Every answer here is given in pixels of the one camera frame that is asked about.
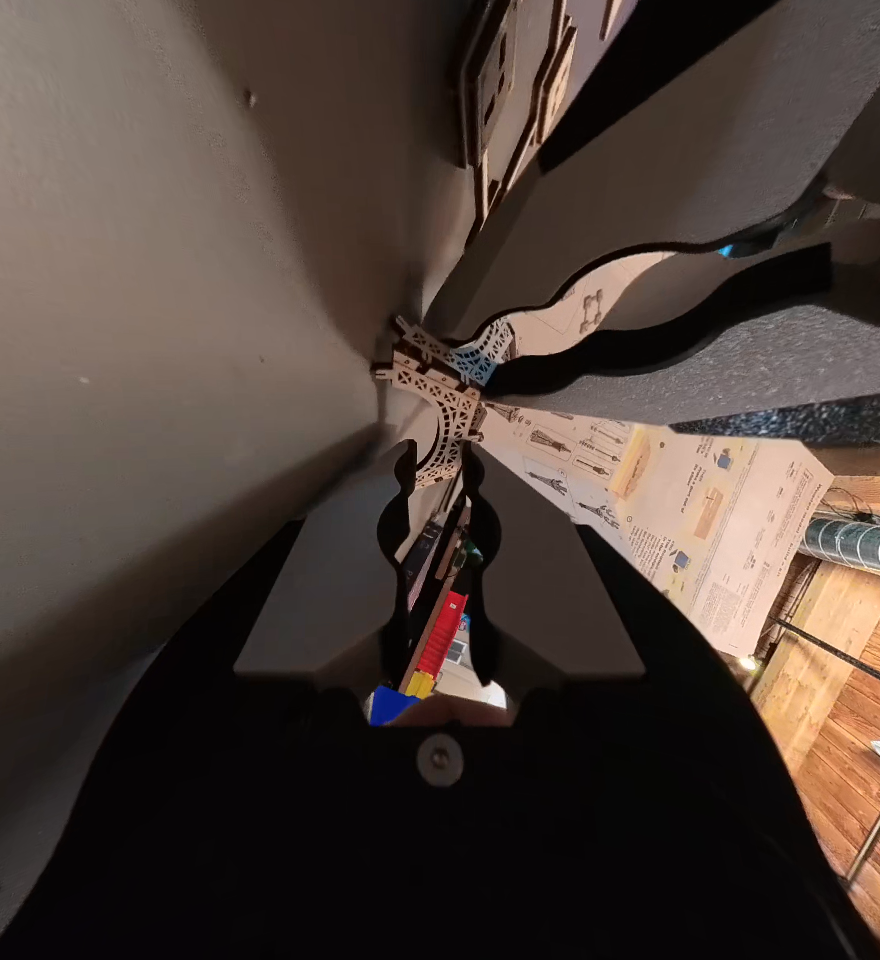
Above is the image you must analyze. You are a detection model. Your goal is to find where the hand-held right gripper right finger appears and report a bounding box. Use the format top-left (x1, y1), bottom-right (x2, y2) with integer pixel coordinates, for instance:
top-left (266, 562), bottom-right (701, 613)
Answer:
top-left (461, 442), bottom-right (648, 685)

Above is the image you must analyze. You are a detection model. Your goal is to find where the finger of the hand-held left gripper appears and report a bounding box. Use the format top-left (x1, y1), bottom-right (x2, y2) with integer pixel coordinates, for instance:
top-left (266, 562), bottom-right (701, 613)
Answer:
top-left (423, 0), bottom-right (880, 344)
top-left (483, 242), bottom-right (880, 430)

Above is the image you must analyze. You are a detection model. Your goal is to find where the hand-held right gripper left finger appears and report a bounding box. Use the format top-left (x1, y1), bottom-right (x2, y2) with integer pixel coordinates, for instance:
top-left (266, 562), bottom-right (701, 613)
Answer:
top-left (232, 441), bottom-right (420, 687)

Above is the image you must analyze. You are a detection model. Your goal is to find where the wooden lattice arch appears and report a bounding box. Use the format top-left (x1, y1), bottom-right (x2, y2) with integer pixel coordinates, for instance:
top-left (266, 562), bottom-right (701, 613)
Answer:
top-left (371, 351), bottom-right (487, 490)

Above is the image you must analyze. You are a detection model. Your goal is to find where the grey desk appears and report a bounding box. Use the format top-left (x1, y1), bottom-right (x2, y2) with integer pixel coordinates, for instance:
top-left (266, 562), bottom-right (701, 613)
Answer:
top-left (0, 0), bottom-right (501, 939)

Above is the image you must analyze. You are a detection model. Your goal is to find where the person's right hand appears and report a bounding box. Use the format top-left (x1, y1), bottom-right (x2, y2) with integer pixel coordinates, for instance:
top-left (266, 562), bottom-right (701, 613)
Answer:
top-left (391, 701), bottom-right (517, 727)

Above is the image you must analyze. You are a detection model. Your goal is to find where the red ribbed storage bin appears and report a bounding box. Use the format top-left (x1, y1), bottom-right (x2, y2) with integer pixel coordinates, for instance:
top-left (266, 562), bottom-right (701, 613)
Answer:
top-left (416, 591), bottom-right (471, 676)

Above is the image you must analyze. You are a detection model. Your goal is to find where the blue bin with printed tag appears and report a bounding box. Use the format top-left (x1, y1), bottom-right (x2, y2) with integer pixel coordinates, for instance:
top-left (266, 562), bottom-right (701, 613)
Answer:
top-left (367, 684), bottom-right (420, 727)

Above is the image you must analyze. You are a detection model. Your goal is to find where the folded paper instruction sheet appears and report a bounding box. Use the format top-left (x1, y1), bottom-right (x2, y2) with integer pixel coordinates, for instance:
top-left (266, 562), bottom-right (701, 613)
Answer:
top-left (477, 251), bottom-right (836, 659)

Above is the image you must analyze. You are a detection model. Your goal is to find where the silver air duct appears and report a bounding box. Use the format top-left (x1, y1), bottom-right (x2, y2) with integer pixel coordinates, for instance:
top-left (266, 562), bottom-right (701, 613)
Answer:
top-left (794, 512), bottom-right (880, 588)

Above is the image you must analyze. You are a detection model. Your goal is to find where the wooden four-square connector frame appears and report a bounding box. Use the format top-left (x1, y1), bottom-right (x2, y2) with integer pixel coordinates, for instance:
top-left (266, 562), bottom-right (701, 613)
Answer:
top-left (453, 0), bottom-right (582, 252)

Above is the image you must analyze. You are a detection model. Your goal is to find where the black ceiling track rail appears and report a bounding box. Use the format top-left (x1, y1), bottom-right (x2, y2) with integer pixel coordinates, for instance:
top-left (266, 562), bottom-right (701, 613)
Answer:
top-left (773, 616), bottom-right (880, 702)

